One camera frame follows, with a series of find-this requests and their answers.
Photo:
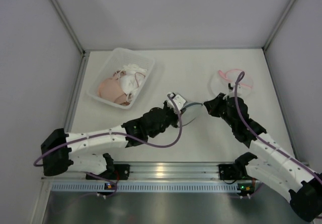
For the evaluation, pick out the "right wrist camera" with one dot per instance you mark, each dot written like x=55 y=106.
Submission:
x=231 y=90

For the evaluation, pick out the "blue-trimmed mesh laundry bag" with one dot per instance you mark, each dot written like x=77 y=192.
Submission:
x=190 y=112

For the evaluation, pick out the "white perforated plastic basket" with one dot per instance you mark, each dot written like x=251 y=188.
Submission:
x=115 y=61

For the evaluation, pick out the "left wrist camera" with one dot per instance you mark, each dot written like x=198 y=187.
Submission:
x=177 y=100

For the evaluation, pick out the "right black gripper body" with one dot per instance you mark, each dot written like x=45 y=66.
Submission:
x=217 y=103

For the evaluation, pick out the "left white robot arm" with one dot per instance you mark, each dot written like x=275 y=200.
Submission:
x=88 y=152

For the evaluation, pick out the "pink-trimmed mesh laundry bag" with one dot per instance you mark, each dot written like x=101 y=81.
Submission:
x=220 y=79

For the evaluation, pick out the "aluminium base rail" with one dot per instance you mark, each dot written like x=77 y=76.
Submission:
x=171 y=171

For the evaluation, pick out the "grey slotted cable duct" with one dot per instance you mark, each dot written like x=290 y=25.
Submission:
x=149 y=187

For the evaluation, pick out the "left aluminium frame post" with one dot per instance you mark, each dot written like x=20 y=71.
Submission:
x=67 y=25

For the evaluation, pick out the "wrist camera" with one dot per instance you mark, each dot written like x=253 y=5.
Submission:
x=231 y=90
x=177 y=100

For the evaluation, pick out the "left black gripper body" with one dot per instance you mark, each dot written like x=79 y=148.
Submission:
x=170 y=114

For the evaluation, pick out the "aluminium frame post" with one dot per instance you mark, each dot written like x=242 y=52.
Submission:
x=279 y=24
x=67 y=25

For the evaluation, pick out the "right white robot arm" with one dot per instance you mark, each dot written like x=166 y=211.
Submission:
x=267 y=161

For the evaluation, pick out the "right aluminium frame post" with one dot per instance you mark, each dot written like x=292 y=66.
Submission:
x=279 y=24

